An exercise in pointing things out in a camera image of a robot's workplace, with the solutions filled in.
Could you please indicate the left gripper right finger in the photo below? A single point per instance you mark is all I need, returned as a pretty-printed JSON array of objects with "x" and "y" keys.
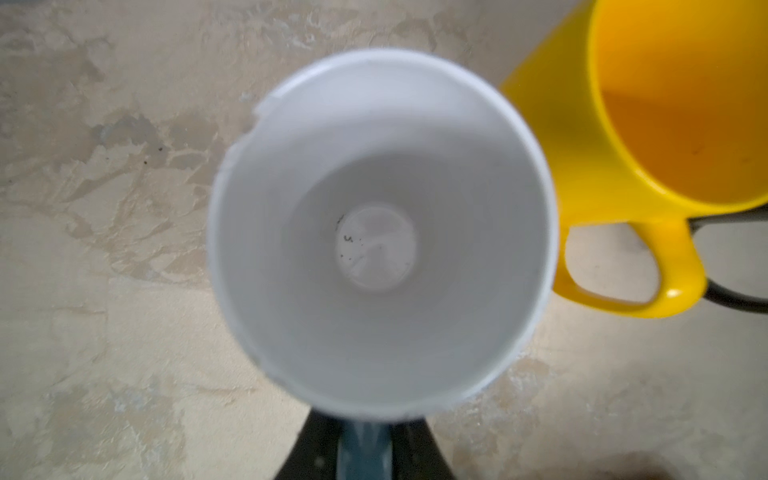
[{"x": 415, "y": 453}]

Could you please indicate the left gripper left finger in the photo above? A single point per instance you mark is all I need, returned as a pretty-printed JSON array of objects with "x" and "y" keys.
[{"x": 314, "y": 454}]

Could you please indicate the teal blue mug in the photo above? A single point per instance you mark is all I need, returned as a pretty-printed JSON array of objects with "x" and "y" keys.
[{"x": 382, "y": 242}]

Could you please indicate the black mug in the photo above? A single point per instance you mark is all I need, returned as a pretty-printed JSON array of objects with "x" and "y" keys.
[{"x": 737, "y": 260}]

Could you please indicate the yellow mug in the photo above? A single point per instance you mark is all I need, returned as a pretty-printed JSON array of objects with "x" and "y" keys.
[{"x": 650, "y": 113}]

